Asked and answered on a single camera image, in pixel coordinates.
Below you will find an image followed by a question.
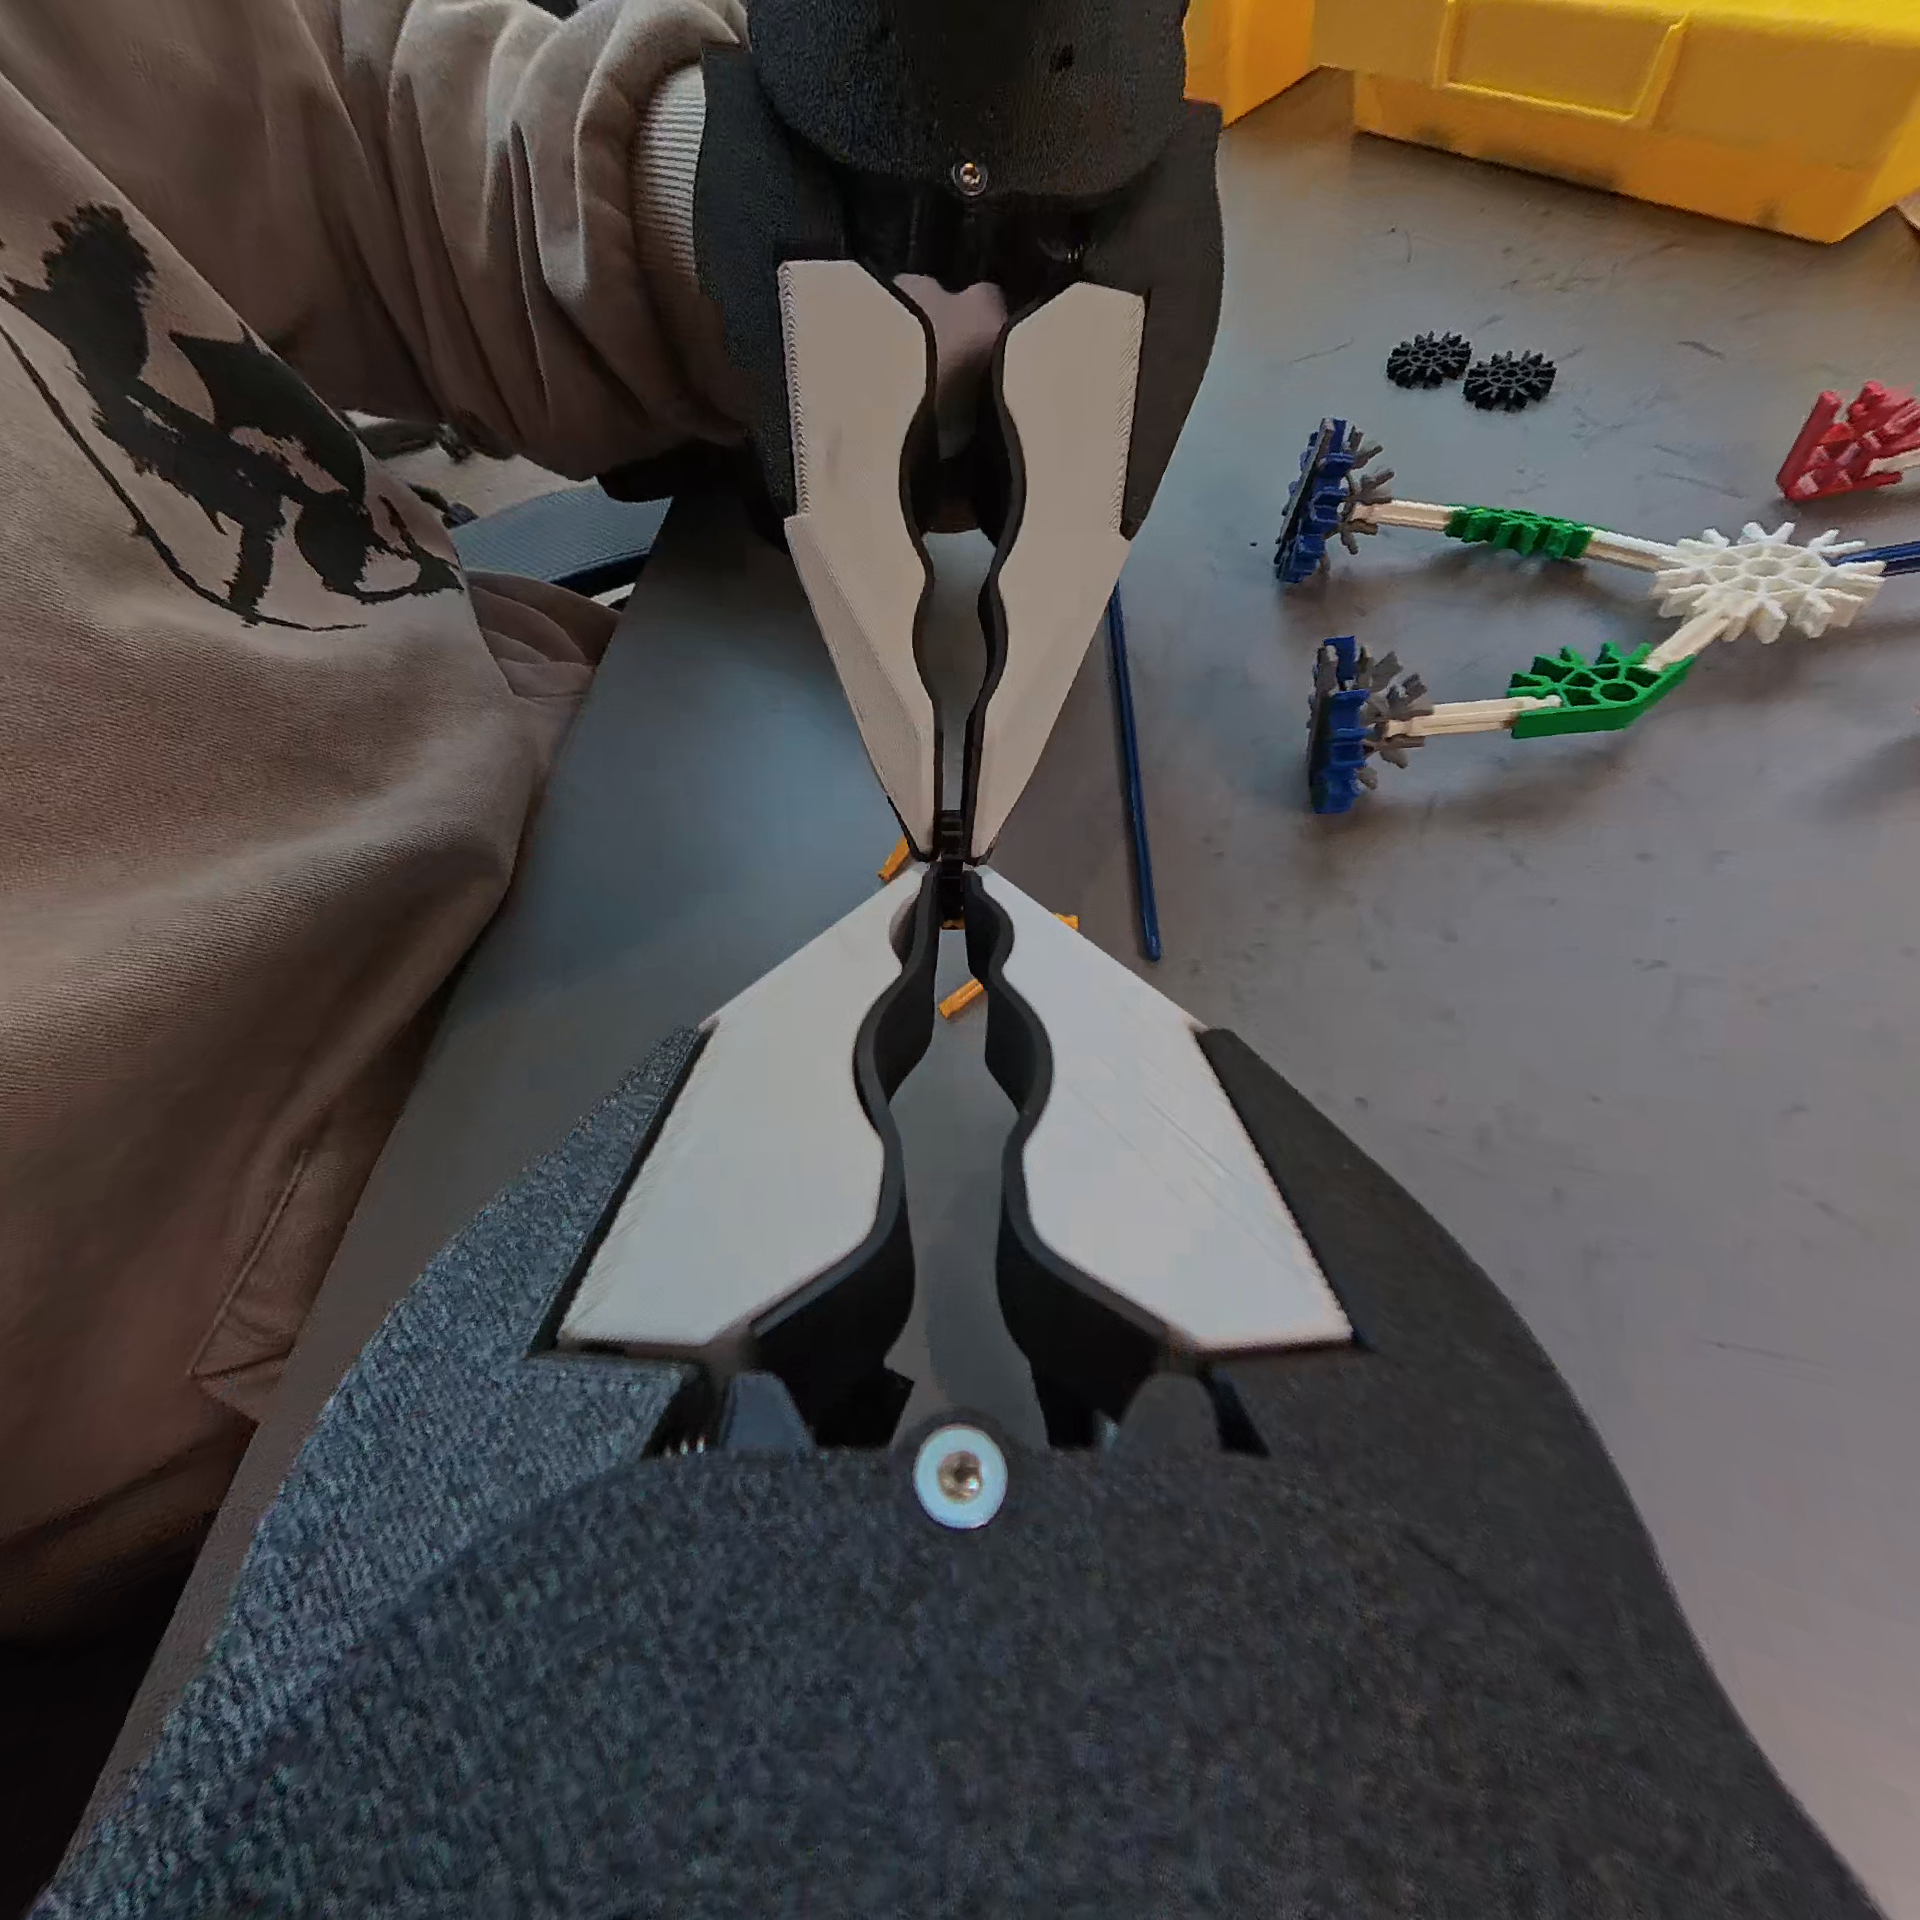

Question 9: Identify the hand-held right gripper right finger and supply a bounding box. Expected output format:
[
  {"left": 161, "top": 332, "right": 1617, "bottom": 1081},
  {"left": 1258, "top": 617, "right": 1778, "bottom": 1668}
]
[{"left": 960, "top": 867, "right": 1356, "bottom": 1420}]

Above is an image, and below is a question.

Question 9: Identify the grey desk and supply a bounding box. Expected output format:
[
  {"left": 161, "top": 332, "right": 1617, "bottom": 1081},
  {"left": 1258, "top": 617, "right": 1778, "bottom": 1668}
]
[{"left": 89, "top": 66, "right": 1920, "bottom": 1920}]

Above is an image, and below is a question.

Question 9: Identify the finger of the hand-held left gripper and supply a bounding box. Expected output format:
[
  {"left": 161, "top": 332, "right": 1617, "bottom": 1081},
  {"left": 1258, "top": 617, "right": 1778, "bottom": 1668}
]
[
  {"left": 778, "top": 259, "right": 954, "bottom": 847},
  {"left": 959, "top": 281, "right": 1149, "bottom": 859}
]

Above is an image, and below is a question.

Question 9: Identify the colourful toy rod model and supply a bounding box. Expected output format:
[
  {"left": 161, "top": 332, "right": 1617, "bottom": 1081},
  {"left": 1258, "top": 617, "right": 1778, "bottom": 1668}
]
[{"left": 1271, "top": 383, "right": 1920, "bottom": 817}]

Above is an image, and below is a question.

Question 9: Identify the black padded chair armrest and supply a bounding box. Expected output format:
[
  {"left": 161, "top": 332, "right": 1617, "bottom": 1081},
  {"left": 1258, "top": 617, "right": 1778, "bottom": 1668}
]
[{"left": 449, "top": 488, "right": 672, "bottom": 606}]

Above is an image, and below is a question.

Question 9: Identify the person's beige shirt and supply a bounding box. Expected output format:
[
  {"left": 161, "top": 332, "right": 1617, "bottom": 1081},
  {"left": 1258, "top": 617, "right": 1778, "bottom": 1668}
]
[{"left": 0, "top": 59, "right": 633, "bottom": 1630}]

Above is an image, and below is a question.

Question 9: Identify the person's left forearm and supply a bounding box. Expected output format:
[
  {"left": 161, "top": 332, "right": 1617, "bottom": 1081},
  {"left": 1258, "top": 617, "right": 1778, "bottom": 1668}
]
[{"left": 292, "top": 0, "right": 752, "bottom": 483}]

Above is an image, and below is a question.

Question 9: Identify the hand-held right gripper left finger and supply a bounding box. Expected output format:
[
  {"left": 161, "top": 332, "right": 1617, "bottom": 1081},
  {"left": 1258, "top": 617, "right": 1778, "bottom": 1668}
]
[{"left": 555, "top": 862, "right": 946, "bottom": 1420}]

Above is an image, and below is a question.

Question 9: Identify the yellow plastic bin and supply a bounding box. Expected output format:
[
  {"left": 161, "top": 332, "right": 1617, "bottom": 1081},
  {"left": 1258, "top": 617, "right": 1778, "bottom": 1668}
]
[
  {"left": 1312, "top": 0, "right": 1920, "bottom": 247},
  {"left": 1184, "top": 0, "right": 1360, "bottom": 129}
]

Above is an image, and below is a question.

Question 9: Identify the long blue toy rod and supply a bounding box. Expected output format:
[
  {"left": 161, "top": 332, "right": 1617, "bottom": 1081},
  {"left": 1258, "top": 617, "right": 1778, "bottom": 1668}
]
[{"left": 1104, "top": 583, "right": 1167, "bottom": 963}]

